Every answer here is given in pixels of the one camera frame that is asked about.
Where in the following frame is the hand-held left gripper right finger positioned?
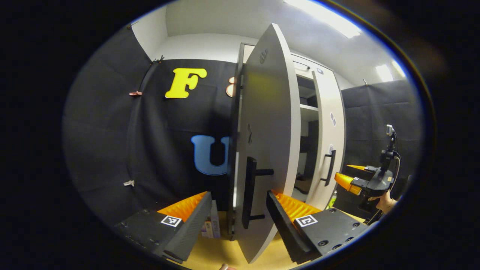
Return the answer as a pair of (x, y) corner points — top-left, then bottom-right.
(266, 190), (370, 264)

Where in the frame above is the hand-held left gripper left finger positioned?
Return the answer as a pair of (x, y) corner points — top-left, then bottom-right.
(114, 191), (213, 263)

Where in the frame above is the grey shoe cabinet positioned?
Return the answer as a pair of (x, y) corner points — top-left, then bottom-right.
(229, 42), (345, 240)

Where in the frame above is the white cabinet shelf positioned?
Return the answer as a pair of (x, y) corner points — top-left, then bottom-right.
(300, 104), (319, 122)

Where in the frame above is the beige cabinet drawer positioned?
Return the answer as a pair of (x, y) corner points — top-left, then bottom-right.
(291, 54), (336, 81)

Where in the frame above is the small white carton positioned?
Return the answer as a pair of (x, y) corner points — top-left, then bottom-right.
(201, 201), (222, 239)

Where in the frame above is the black backdrop cloth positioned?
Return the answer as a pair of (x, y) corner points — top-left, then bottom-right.
(62, 24), (240, 225)
(334, 79), (424, 222)

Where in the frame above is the small ceiling light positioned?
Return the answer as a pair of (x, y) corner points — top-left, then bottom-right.
(375, 64), (394, 81)

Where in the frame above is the long ceiling light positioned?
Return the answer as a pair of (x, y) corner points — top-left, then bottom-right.
(283, 0), (362, 38)

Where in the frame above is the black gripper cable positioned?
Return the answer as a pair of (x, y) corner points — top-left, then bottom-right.
(392, 152), (402, 188)

